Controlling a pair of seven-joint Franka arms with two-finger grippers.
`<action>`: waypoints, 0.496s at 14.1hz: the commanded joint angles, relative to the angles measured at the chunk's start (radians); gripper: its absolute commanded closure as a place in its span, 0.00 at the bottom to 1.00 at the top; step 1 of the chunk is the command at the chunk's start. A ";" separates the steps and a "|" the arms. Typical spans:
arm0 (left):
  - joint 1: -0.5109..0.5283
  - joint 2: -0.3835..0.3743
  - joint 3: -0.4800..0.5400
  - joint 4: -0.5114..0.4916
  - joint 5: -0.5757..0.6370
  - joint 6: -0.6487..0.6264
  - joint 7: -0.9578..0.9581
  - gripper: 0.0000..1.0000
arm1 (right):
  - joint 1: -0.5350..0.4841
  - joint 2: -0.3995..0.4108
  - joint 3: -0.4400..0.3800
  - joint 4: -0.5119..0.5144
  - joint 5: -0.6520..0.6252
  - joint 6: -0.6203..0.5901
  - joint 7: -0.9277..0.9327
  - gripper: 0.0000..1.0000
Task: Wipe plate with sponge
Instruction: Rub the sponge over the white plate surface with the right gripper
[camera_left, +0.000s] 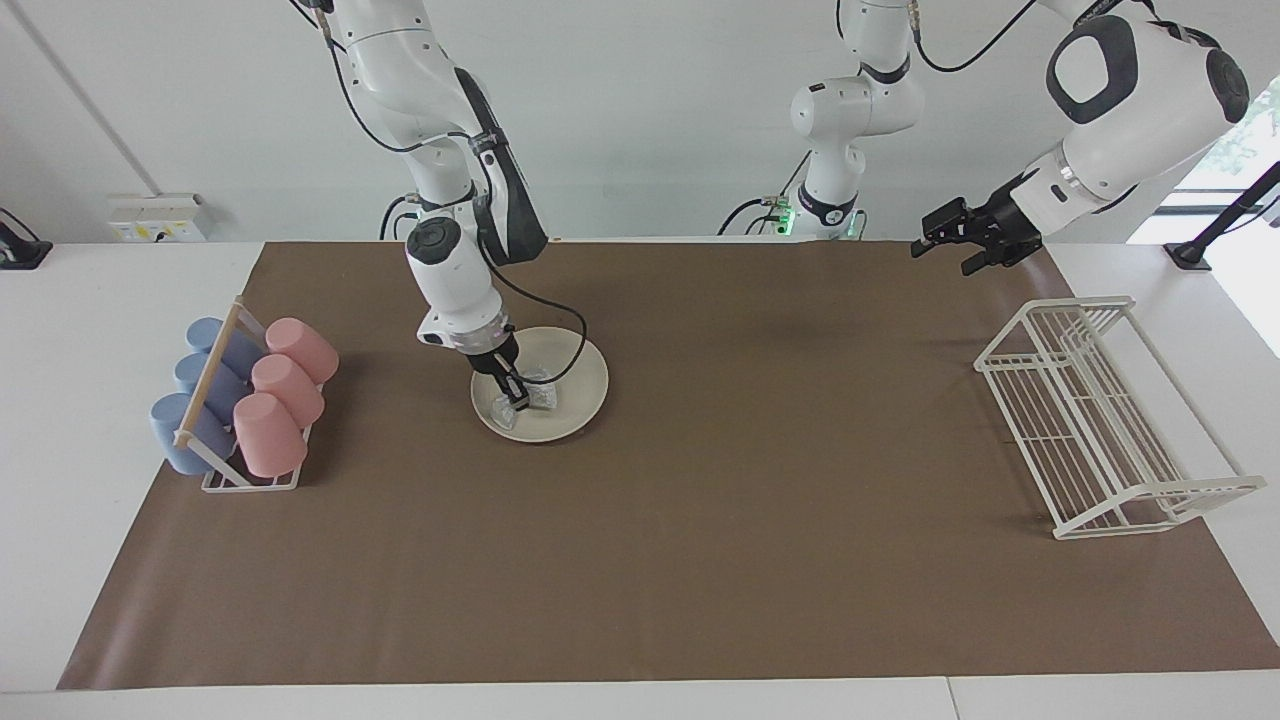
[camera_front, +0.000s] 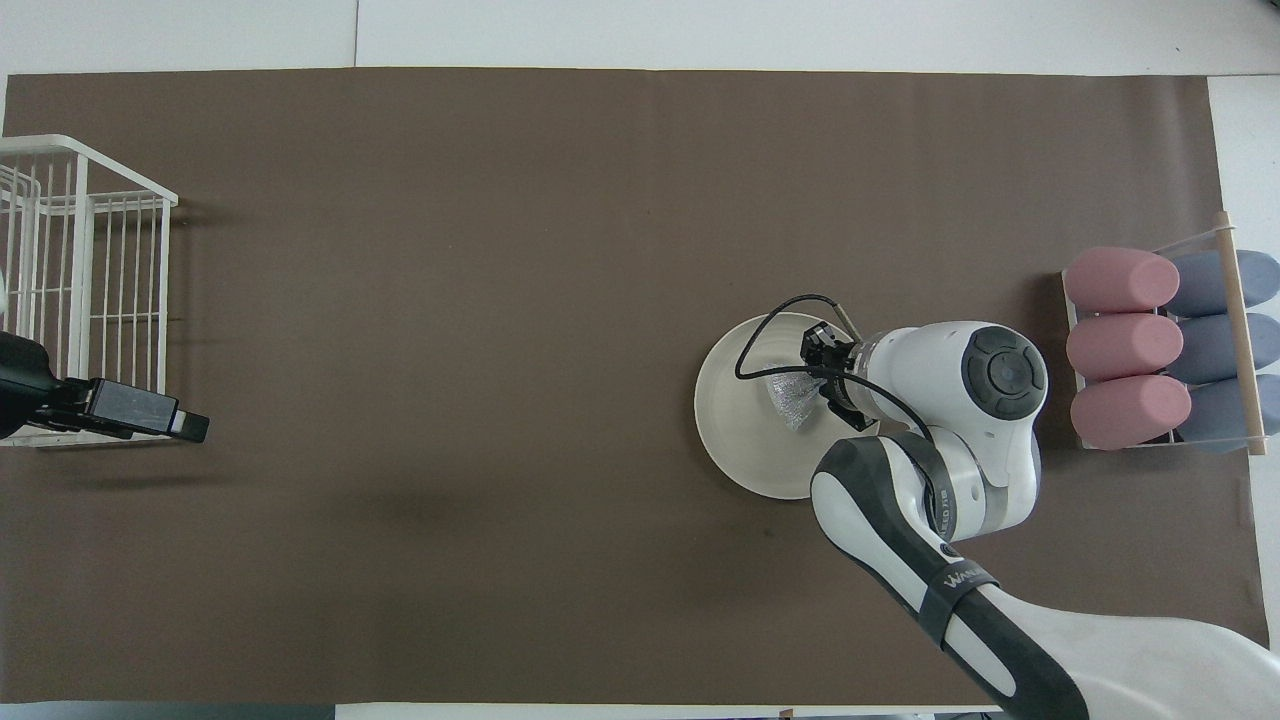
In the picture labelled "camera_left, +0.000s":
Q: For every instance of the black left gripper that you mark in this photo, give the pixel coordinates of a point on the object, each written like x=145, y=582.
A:
x=990, y=228

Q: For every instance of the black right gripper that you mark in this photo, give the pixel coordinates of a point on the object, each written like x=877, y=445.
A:
x=495, y=360

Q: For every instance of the clear plastic snack packet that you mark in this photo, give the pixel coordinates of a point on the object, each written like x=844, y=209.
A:
x=545, y=395

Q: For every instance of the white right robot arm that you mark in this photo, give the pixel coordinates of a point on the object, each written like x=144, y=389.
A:
x=455, y=270

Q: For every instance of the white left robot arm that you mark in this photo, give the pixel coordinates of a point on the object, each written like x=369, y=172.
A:
x=1130, y=110

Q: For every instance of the cream round plate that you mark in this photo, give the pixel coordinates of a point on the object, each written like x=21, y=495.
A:
x=575, y=400

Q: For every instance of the pink plastic cup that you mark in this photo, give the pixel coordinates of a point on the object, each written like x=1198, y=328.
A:
x=305, y=348
x=290, y=390
x=270, y=435

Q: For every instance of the black stand with pole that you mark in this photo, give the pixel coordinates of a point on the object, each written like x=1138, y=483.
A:
x=1188, y=255

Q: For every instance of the brown paper table mat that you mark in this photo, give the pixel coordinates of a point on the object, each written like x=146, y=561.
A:
x=700, y=560

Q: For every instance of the blue plastic cup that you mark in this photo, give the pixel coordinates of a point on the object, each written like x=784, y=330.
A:
x=225, y=388
x=180, y=450
x=240, y=350

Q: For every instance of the white cup rack wooden bar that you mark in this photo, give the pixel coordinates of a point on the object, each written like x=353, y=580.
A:
x=209, y=372

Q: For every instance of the black stand base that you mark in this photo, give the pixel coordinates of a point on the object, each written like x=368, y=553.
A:
x=25, y=255

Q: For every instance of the white wall outlet box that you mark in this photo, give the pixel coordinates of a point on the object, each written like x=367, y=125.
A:
x=150, y=225

